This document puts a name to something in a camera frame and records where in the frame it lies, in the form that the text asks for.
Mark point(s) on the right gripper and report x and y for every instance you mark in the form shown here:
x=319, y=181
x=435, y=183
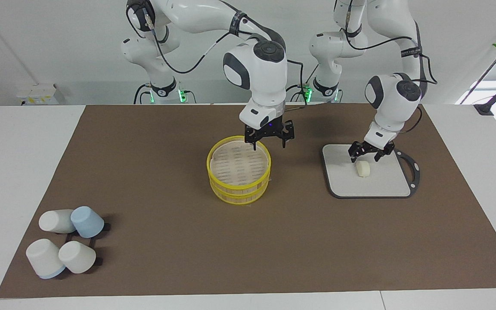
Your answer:
x=268, y=128

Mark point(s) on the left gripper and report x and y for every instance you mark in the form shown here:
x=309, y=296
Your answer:
x=373, y=147

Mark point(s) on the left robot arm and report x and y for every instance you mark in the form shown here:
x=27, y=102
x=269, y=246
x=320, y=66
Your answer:
x=392, y=17

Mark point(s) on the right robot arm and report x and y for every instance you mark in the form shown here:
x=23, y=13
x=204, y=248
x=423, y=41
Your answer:
x=196, y=17

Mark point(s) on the white steamed bun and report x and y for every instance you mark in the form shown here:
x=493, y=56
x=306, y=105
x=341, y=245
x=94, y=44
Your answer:
x=363, y=168

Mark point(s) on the yellow bamboo steamer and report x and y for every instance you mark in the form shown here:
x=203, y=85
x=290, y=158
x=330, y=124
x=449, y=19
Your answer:
x=239, y=187

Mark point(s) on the white cutting board grey rim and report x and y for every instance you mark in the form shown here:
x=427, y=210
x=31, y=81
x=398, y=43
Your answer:
x=381, y=183

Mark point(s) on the light blue cup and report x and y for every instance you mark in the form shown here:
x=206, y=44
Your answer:
x=88, y=221

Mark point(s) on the white box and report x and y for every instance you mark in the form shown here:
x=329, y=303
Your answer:
x=39, y=94

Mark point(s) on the white cup with blue rim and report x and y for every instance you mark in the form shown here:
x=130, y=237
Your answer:
x=43, y=258

